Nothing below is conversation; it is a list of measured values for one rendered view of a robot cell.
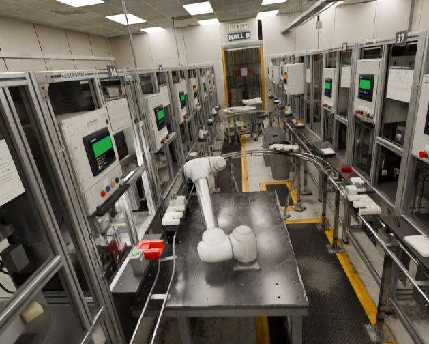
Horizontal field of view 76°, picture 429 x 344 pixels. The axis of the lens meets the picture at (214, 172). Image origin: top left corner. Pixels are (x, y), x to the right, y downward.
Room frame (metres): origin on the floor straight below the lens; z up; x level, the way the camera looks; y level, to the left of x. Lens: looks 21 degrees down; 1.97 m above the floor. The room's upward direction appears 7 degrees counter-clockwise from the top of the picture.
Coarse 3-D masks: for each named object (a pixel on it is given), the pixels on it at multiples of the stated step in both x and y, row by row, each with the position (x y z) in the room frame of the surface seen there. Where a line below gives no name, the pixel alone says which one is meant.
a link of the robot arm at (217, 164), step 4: (212, 160) 1.92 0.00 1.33; (216, 160) 1.90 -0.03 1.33; (220, 160) 1.90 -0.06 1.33; (224, 160) 1.93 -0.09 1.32; (212, 164) 1.91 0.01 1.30; (216, 164) 1.89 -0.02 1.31; (220, 164) 1.89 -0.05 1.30; (224, 164) 1.90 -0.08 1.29; (212, 168) 1.90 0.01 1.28; (216, 168) 1.89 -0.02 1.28; (220, 168) 1.88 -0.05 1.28; (212, 172) 1.91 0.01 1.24
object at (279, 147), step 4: (276, 144) 3.65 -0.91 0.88; (280, 144) 3.61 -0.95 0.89; (272, 148) 3.56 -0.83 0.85; (276, 148) 3.50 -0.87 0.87; (280, 148) 3.50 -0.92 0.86; (284, 148) 3.43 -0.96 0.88; (288, 148) 3.41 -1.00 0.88; (292, 148) 3.44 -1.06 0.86; (296, 148) 3.36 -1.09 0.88; (280, 152) 3.47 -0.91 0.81; (284, 152) 3.44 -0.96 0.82; (288, 152) 3.41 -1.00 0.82; (292, 152) 3.46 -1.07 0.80
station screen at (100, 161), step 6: (108, 132) 1.50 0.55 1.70; (96, 138) 1.37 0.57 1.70; (102, 138) 1.43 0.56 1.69; (108, 150) 1.46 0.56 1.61; (102, 156) 1.38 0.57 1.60; (108, 156) 1.44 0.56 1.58; (114, 156) 1.50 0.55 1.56; (96, 162) 1.31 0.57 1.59; (102, 162) 1.36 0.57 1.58; (108, 162) 1.42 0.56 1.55; (102, 168) 1.35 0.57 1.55
